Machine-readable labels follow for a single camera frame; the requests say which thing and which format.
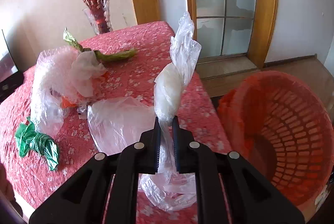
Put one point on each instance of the orange plastic bag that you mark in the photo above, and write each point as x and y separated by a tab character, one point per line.
68	103

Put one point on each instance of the glass vase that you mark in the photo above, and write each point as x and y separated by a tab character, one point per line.
99	18

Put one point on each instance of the white translucent plastic bag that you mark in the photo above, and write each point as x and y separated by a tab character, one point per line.
172	93

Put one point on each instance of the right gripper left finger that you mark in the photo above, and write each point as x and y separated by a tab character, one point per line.
104	190

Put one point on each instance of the green plastic bag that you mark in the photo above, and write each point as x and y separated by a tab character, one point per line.
28	139

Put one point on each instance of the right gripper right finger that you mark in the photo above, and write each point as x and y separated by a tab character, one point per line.
228	188

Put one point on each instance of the pink floral tablecloth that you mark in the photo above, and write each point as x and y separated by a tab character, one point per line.
30	175

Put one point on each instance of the frosted glass sliding door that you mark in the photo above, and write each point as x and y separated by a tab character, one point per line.
224	27

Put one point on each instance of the clear plastic bag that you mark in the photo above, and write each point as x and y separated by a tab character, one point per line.
116	123

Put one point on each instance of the red bin liner bag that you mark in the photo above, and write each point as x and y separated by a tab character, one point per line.
274	135

